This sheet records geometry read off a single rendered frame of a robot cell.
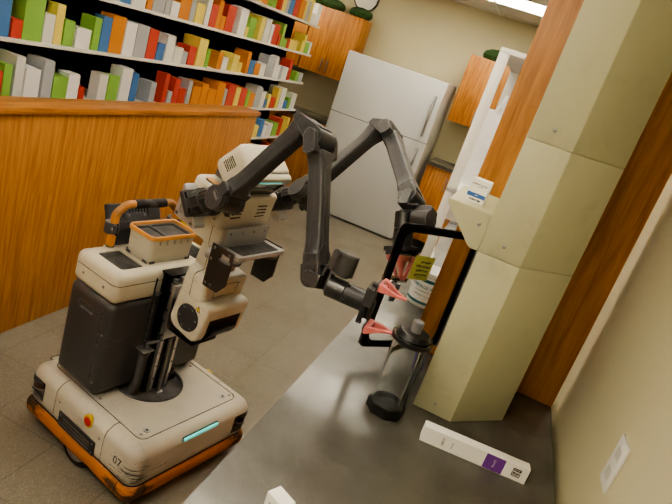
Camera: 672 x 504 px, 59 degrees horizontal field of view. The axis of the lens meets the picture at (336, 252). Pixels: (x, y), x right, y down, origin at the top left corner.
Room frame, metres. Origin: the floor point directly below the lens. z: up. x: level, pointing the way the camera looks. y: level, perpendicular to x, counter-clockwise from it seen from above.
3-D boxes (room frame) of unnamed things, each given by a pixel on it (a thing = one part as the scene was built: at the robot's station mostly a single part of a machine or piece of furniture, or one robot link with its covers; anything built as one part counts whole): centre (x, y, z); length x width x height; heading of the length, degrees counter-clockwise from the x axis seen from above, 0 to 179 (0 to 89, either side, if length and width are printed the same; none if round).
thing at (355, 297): (1.41, -0.09, 1.20); 0.07 x 0.07 x 0.10; 76
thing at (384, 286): (1.40, -0.16, 1.23); 0.09 x 0.07 x 0.07; 76
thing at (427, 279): (1.66, -0.27, 1.19); 0.30 x 0.01 x 0.40; 125
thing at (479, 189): (1.56, -0.30, 1.54); 0.05 x 0.05 x 0.06; 72
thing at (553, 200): (1.57, -0.50, 1.33); 0.32 x 0.25 x 0.77; 167
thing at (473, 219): (1.62, -0.32, 1.46); 0.32 x 0.12 x 0.10; 167
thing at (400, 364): (1.37, -0.25, 1.06); 0.11 x 0.11 x 0.21
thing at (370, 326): (1.39, -0.16, 1.16); 0.09 x 0.07 x 0.07; 76
